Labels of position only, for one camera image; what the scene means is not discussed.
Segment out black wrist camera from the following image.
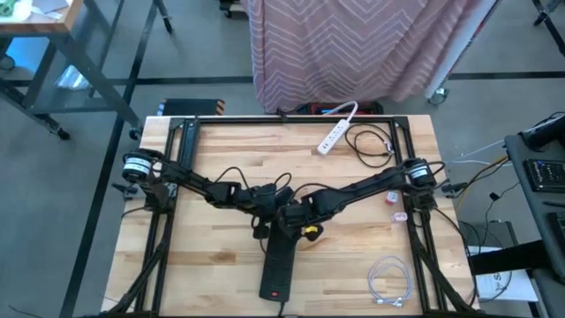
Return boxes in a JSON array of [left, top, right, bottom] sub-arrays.
[[308, 189, 350, 218], [241, 184, 278, 214]]

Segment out grey box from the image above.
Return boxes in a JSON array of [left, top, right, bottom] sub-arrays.
[[457, 219, 518, 258]]

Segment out white power strip cord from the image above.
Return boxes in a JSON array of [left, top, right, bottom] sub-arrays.
[[324, 100, 360, 124]]

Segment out white printed paper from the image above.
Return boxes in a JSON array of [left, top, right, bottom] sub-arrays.
[[467, 245, 540, 304]]

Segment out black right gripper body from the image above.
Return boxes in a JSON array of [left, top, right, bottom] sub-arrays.
[[295, 196, 327, 243]]

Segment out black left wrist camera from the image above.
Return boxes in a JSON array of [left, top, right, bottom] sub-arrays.
[[241, 184, 278, 214]]

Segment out black sleeved cable bundle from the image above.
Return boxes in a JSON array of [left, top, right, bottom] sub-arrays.
[[408, 207, 480, 317], [103, 207, 173, 317]]

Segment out pink chevron blanket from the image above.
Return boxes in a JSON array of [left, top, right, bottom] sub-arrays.
[[244, 0, 486, 114]]

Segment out red toolbox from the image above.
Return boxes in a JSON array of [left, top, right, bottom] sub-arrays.
[[293, 100, 385, 117]]

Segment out black strap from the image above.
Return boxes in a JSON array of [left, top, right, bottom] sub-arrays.
[[469, 239, 548, 276]]

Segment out thin white cable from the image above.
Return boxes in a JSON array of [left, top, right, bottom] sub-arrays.
[[444, 139, 508, 167]]

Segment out black keypad coloured keys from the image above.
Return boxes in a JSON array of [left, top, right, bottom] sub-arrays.
[[523, 157, 565, 193]]

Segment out black cable silver connector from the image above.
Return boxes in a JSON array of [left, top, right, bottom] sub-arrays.
[[343, 122, 396, 170]]

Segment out yellow cable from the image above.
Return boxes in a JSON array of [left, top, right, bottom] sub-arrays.
[[454, 155, 509, 214]]

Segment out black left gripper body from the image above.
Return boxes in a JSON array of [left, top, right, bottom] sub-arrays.
[[252, 185, 296, 242]]

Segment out black aluminium table frame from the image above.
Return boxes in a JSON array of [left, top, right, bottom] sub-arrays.
[[102, 115, 480, 318]]

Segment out grey desk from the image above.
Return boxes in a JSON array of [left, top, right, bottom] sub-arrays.
[[504, 132, 565, 318]]

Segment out wooden workbench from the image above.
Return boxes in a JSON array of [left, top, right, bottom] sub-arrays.
[[0, 0, 145, 141]]

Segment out black device on desk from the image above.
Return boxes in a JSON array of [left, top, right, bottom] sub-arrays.
[[516, 112, 565, 152]]

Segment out white power strip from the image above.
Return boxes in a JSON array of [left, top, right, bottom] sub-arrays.
[[316, 118, 352, 156]]

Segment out grey paper sheet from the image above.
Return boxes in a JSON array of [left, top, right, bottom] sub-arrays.
[[30, 0, 72, 21]]

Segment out black cable with plug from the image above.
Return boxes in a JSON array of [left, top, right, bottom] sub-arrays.
[[478, 182, 523, 248]]

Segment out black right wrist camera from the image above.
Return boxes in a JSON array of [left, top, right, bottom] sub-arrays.
[[308, 189, 350, 218]]

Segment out white braided USB cable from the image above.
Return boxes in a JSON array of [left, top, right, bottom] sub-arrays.
[[366, 254, 415, 308]]

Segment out black chair leg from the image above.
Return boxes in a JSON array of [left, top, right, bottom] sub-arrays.
[[531, 0, 565, 46]]

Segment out slim black power strip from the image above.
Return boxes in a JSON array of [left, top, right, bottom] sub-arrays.
[[177, 119, 200, 172]]

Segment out black caster base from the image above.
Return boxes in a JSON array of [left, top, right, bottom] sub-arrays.
[[218, 0, 249, 19]]

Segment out black box yellow stripes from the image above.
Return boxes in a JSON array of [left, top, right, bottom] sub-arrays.
[[157, 97, 227, 117]]

